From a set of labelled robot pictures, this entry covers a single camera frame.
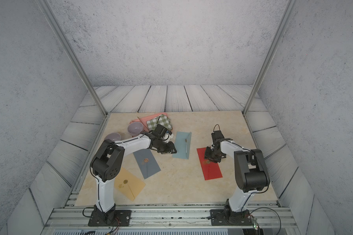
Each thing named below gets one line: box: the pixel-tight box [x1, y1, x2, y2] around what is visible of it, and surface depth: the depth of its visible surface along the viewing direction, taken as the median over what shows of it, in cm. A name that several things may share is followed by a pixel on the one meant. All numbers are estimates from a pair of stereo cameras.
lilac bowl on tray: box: [127, 121, 144, 137], surface depth 107 cm
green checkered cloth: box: [146, 114, 174, 132], surface depth 117 cm
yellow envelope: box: [114, 166, 147, 202], surface depth 85 cm
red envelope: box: [196, 147, 223, 181], surface depth 92 cm
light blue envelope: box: [172, 131, 192, 160], surface depth 101 cm
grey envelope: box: [132, 148, 162, 180], surface depth 94 cm
